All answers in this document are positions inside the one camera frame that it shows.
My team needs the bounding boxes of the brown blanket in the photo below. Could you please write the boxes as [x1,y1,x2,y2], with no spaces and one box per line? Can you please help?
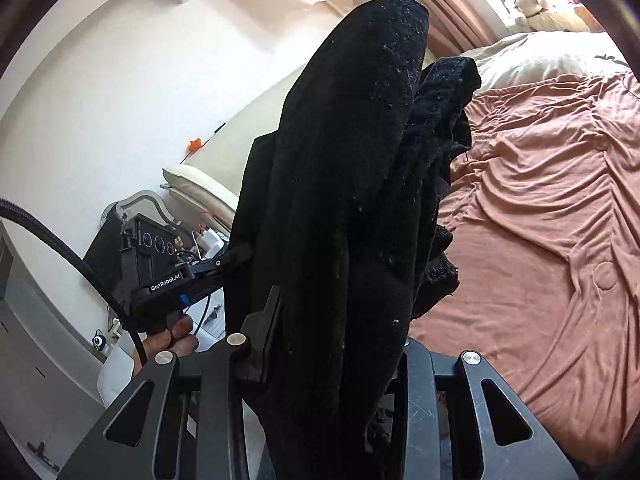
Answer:
[407,72,640,471]

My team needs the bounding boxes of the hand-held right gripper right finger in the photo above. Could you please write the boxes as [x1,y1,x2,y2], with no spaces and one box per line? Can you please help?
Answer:
[387,337,578,480]

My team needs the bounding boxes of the cream leather headboard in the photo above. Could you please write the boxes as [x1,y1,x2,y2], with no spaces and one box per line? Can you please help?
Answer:
[192,62,308,211]

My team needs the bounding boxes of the black knit garment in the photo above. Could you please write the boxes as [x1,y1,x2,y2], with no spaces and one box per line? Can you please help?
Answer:
[400,56,482,322]

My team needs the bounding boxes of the person's left hand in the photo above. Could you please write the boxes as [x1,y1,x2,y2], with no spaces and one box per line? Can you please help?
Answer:
[132,312,199,377]

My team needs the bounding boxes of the beige cushion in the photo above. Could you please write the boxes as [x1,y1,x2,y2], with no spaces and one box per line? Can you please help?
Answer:
[161,165,241,216]

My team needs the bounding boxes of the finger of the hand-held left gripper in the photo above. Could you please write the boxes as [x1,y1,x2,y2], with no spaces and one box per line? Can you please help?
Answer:
[192,244,253,283]

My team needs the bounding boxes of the black pants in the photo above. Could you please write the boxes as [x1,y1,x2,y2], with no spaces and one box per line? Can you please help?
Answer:
[235,0,436,480]

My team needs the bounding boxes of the white plush toy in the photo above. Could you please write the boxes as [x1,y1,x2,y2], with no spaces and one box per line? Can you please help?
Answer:
[502,0,556,26]

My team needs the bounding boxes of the white power adapter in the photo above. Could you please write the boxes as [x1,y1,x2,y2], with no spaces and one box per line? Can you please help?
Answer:
[192,227,226,256]

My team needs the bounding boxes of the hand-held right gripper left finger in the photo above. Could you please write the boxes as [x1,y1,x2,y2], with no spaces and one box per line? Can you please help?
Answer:
[57,285,283,480]

